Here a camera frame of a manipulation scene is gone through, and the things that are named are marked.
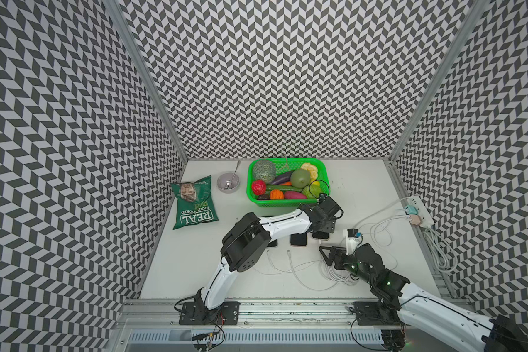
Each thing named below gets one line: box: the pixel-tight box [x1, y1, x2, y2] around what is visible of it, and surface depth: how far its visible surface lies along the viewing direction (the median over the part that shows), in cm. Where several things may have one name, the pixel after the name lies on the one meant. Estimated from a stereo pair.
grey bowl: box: [216, 172, 241, 194], surface depth 107 cm
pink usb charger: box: [409, 214, 421, 226], surface depth 98 cm
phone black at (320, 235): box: [312, 231, 330, 240], surface depth 88 cm
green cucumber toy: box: [266, 184, 303, 193], surface depth 102 cm
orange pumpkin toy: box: [269, 189, 284, 201], surface depth 98 cm
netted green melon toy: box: [252, 159, 277, 185], surface depth 101 cm
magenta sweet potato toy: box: [283, 190, 308, 200], surface depth 98 cm
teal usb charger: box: [404, 204, 420, 215], surface depth 99 cm
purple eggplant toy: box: [271, 170, 295, 185], surface depth 105 cm
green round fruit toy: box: [290, 168, 311, 189], surface depth 104 cm
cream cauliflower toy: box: [300, 162, 319, 185], surface depth 108 cm
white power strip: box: [407, 195, 435, 228], surface depth 98 cm
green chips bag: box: [170, 175, 220, 231], surface depth 98 cm
